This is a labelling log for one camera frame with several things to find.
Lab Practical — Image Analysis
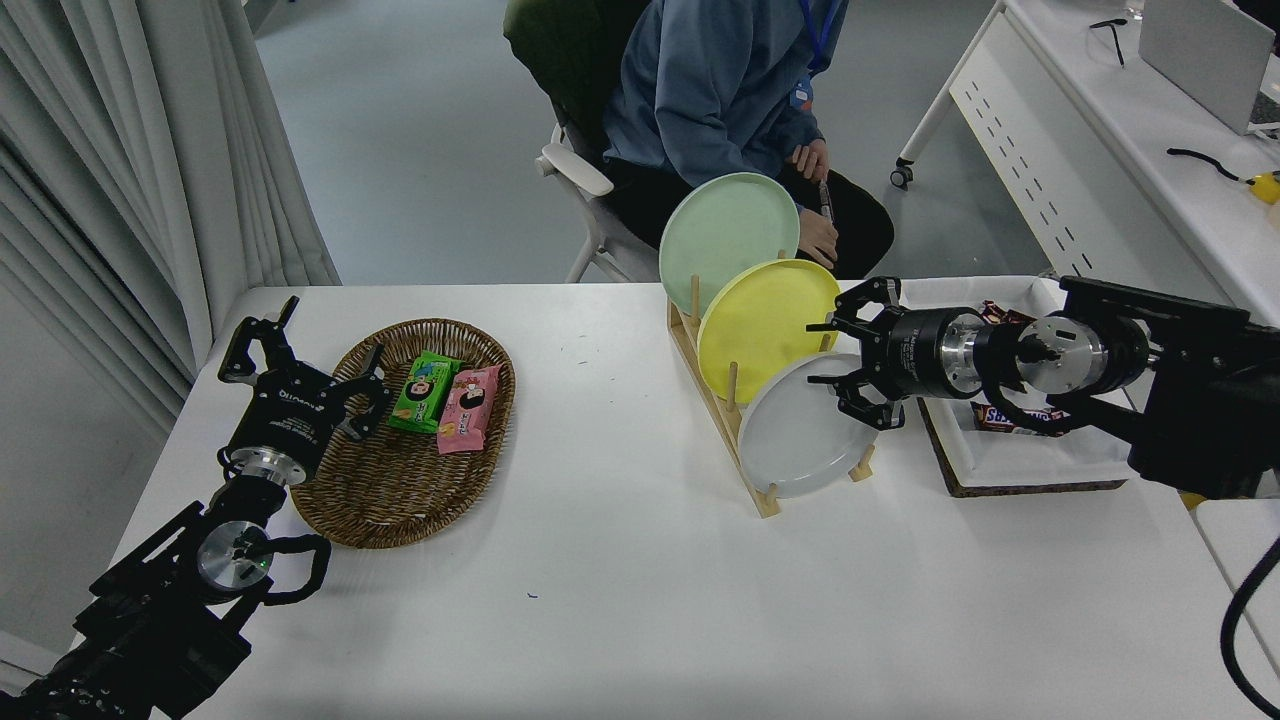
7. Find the person's right hand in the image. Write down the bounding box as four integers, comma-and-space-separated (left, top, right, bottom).
797, 206, 844, 267

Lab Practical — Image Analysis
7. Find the grey plate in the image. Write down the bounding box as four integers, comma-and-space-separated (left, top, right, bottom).
737, 352, 883, 499

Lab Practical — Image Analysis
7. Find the grey pleated curtain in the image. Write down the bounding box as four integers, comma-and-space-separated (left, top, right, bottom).
0, 0, 341, 441

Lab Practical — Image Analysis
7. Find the pale green plate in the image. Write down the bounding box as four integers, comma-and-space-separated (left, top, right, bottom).
658, 172, 801, 319

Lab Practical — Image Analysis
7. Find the white chair with dark backrest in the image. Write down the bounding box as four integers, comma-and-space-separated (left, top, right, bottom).
503, 0, 661, 284

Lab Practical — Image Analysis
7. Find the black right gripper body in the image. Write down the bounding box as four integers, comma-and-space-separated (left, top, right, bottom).
872, 307, 953, 402

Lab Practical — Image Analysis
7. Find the silver laptop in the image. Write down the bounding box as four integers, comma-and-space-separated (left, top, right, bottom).
1138, 0, 1280, 137

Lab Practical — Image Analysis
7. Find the person's left hand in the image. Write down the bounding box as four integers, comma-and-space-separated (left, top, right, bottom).
790, 139, 831, 184

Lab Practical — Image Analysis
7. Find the white desk with perforated panel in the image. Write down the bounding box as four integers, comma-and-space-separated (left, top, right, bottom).
890, 0, 1280, 331

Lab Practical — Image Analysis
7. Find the person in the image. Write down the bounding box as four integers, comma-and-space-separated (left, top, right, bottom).
600, 0, 896, 281

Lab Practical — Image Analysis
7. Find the brown cork mat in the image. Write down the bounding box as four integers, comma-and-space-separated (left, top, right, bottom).
915, 400, 1129, 498

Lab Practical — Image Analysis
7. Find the oval brown wicker basket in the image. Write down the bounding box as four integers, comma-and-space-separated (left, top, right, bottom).
290, 318, 517, 550

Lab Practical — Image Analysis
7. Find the green snack packet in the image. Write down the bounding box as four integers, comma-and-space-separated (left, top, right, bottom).
387, 350, 464, 435

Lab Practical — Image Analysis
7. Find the pink snack packet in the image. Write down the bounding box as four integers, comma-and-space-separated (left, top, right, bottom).
436, 364, 503, 456

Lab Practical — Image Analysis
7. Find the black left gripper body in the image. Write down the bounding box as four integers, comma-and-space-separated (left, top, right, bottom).
228, 364, 347, 473

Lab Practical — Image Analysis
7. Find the yellow plate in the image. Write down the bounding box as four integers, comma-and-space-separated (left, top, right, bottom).
697, 259, 842, 406

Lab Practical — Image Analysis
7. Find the blue lanyard with badge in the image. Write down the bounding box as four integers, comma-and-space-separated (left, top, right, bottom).
788, 0, 841, 111

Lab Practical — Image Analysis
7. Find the white rectangular tray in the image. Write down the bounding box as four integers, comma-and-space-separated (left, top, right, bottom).
888, 277, 1141, 488

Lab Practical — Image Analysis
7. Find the wooden plate rack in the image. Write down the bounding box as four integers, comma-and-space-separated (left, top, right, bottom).
667, 250, 876, 519

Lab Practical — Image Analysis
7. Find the black cable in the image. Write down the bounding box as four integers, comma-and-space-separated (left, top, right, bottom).
1166, 148, 1256, 186

